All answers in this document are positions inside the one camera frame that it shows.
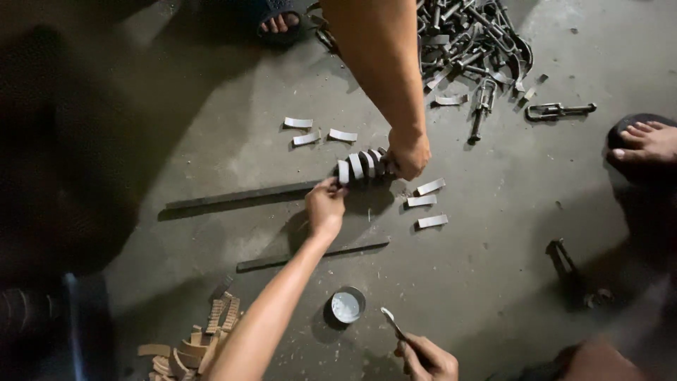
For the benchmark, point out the person's right fingers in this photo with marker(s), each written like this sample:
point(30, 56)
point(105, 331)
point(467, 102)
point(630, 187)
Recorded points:
point(410, 353)

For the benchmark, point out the person's left hand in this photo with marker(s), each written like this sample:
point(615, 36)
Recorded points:
point(323, 211)

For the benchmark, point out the pile of brown brake linings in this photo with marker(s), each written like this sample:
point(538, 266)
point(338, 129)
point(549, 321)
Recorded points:
point(193, 344)

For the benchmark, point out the round tin of glue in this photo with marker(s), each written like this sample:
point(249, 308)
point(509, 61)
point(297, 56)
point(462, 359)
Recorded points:
point(347, 305)

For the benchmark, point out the short dark metal bar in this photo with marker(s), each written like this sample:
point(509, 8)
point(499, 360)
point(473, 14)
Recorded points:
point(312, 254)

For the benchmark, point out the person's left leg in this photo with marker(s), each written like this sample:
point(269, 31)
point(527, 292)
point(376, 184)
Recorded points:
point(58, 158)

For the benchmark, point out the dark blue sandal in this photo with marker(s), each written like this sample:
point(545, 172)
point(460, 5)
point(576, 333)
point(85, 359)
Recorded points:
point(279, 13)

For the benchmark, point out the black sandal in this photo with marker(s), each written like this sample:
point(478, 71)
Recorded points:
point(627, 127)

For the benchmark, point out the heap of metal clamps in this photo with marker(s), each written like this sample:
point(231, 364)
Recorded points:
point(470, 39)

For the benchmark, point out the curved metal plate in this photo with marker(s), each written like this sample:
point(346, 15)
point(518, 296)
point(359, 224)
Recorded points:
point(306, 138)
point(450, 99)
point(421, 200)
point(430, 186)
point(298, 123)
point(342, 135)
point(432, 221)

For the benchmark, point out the person's right knee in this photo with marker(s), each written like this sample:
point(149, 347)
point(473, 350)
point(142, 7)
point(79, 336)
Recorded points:
point(603, 362)

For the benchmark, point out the metal screw clamp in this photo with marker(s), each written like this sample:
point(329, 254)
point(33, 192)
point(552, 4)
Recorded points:
point(482, 108)
point(559, 110)

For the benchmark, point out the person's left fingers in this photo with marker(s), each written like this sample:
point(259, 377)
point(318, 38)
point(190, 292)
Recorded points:
point(330, 186)

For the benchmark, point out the row of curved metal plates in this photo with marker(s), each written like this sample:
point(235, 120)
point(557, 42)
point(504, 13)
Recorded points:
point(362, 165)

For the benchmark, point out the dark metal clamp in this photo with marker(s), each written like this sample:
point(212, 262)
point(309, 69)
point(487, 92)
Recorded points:
point(561, 259)

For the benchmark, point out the long dark metal bar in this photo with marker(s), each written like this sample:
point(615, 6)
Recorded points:
point(240, 196)

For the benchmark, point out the person's right hand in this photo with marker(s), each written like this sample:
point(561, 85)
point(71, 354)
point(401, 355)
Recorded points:
point(431, 362)

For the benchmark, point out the metal glue spatula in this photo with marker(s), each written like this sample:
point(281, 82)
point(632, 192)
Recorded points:
point(392, 320)

